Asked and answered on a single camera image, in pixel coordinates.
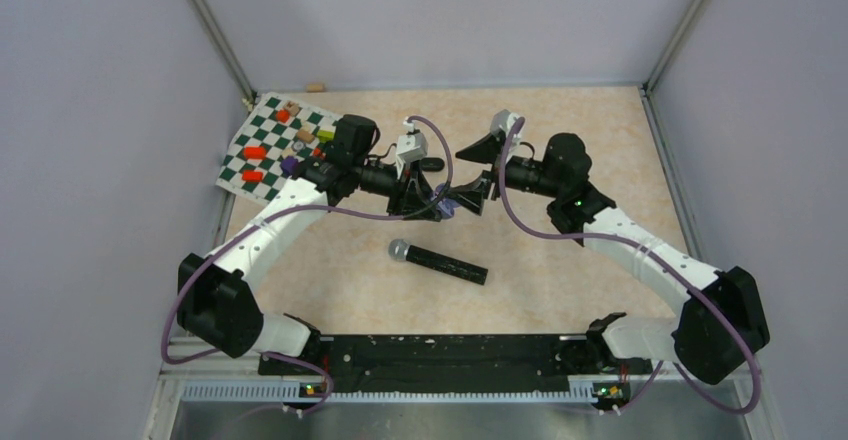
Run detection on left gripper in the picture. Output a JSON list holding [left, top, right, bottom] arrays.
[[354, 156, 442, 221]]

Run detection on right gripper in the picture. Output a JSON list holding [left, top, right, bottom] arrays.
[[442, 132, 563, 215]]

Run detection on grey-blue earbud charging case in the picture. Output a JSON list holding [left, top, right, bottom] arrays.
[[431, 183, 460, 220]]

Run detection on black earbud charging case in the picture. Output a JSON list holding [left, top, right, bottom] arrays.
[[420, 157, 446, 172]]

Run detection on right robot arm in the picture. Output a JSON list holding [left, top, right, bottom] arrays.
[[456, 132, 770, 385]]

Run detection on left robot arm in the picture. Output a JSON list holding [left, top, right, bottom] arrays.
[[161, 115, 446, 374]]

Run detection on black microphone silver head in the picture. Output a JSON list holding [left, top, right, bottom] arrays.
[[388, 239, 489, 285]]

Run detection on yellow-green block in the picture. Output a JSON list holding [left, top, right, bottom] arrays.
[[315, 130, 335, 143]]

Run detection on tan wooden block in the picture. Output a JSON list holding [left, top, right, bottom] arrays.
[[295, 129, 315, 144]]

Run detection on purple block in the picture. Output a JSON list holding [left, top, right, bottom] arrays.
[[280, 156, 299, 178]]

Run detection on green white chessboard mat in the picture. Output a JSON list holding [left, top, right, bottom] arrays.
[[216, 92, 340, 205]]

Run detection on red block top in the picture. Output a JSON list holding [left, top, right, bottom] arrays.
[[275, 110, 291, 123]]

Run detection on red block lower left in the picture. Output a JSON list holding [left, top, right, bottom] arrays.
[[241, 170, 264, 183]]

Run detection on red block middle left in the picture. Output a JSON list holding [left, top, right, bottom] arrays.
[[243, 146, 268, 160]]

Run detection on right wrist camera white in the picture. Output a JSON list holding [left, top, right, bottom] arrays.
[[490, 109, 525, 144]]

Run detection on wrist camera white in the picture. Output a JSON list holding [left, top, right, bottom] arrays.
[[490, 109, 525, 144], [395, 122, 428, 180]]

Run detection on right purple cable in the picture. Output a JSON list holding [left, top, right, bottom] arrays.
[[498, 116, 764, 416]]

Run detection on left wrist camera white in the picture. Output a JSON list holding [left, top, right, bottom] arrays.
[[395, 122, 428, 180]]

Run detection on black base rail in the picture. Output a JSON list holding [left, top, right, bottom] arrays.
[[258, 333, 654, 395]]

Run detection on cork piece at wall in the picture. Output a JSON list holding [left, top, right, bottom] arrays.
[[305, 83, 327, 93]]

